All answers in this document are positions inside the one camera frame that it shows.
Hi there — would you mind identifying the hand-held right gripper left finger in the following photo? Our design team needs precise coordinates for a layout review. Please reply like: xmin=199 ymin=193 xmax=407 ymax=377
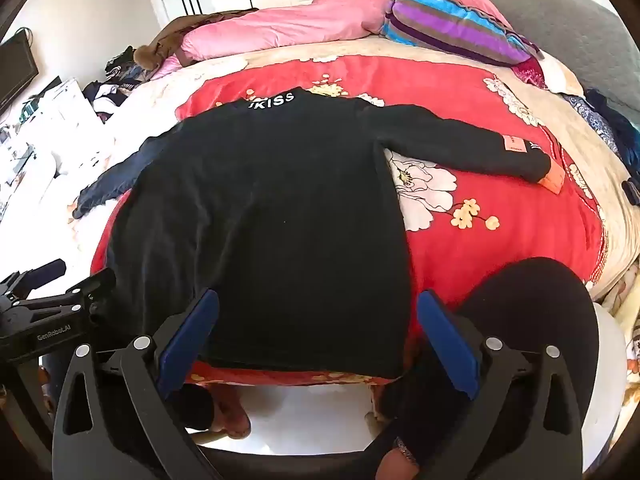
xmin=52 ymin=288 xmax=221 ymax=480

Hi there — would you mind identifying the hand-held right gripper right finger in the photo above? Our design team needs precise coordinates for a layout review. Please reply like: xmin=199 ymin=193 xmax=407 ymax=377
xmin=415 ymin=290 xmax=584 ymax=480

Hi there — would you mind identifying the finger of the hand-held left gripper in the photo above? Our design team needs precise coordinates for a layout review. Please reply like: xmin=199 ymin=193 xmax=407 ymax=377
xmin=25 ymin=268 xmax=117 ymax=322
xmin=14 ymin=259 xmax=68 ymax=291

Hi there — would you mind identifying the black t-shirt with print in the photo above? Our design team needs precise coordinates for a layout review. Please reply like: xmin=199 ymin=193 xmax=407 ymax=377
xmin=72 ymin=87 xmax=566 ymax=380

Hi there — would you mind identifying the pile of clothes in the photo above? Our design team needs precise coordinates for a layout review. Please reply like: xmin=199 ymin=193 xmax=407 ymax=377
xmin=82 ymin=45 xmax=151 ymax=123

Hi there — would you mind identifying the person's right leg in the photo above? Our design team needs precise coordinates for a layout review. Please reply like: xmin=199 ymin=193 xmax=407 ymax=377
xmin=370 ymin=257 xmax=601 ymax=480

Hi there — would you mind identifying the red floral blanket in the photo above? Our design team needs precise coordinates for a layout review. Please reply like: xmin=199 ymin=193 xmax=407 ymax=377
xmin=90 ymin=52 xmax=608 ymax=387

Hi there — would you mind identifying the white rounded object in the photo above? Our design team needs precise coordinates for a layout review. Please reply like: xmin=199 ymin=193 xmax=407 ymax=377
xmin=580 ymin=302 xmax=627 ymax=461

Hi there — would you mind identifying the black flat screen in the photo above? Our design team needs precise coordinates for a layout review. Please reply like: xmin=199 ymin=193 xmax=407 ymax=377
xmin=0 ymin=30 xmax=40 ymax=113

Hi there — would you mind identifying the brown fur-trimmed coat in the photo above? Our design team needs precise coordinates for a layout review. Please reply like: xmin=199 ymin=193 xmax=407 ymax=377
xmin=132 ymin=7 xmax=261 ymax=68

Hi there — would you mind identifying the blue patterned cloth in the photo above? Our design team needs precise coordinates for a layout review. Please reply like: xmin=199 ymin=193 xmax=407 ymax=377
xmin=560 ymin=87 xmax=640 ymax=171

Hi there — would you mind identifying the magenta cloth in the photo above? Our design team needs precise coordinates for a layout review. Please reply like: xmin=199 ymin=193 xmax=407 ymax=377
xmin=512 ymin=57 xmax=551 ymax=91

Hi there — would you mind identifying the striped fleece blanket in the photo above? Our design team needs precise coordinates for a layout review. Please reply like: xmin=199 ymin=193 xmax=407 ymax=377
xmin=380 ymin=0 xmax=543 ymax=66

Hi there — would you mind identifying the pink quilt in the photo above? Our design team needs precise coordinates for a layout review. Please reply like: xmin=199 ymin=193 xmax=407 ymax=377
xmin=150 ymin=0 xmax=506 ymax=68

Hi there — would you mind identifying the grey padded headboard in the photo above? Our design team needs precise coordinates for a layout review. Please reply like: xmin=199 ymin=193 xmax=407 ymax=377
xmin=452 ymin=0 xmax=640 ymax=106

